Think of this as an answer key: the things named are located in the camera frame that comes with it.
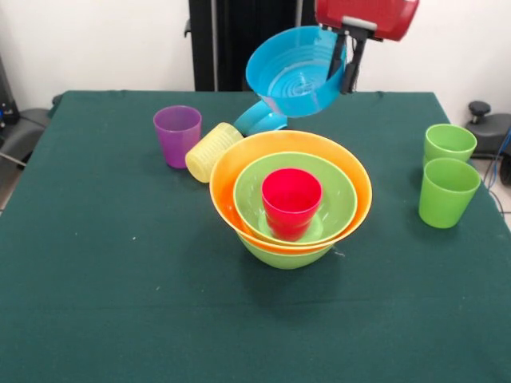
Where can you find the ribbed cyan plastic bowl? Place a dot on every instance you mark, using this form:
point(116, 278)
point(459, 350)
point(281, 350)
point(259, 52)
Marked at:
point(259, 119)

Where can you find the black stand base with knob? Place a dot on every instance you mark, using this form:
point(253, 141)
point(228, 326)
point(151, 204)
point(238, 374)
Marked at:
point(495, 127)

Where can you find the large orange plastic bowl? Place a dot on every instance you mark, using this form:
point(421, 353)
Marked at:
point(287, 141)

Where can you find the green plastic bowl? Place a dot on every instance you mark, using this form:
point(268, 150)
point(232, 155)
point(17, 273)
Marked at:
point(339, 187)
point(287, 261)

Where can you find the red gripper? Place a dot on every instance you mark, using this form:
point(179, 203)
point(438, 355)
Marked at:
point(391, 18)

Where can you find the purple plastic cup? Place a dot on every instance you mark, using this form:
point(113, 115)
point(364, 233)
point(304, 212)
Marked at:
point(175, 135)

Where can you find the green plastic cup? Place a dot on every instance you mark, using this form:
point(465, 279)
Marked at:
point(447, 195)
point(449, 143)

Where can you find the dark green table cloth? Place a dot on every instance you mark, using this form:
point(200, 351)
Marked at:
point(120, 311)

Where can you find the red plastic cup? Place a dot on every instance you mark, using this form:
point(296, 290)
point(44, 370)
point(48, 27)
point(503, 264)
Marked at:
point(291, 211)

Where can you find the translucent blue plastic bowl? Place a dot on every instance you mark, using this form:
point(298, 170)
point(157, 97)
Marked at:
point(291, 72)

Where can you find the yellow plastic cup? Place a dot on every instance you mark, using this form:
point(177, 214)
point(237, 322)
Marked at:
point(207, 153)

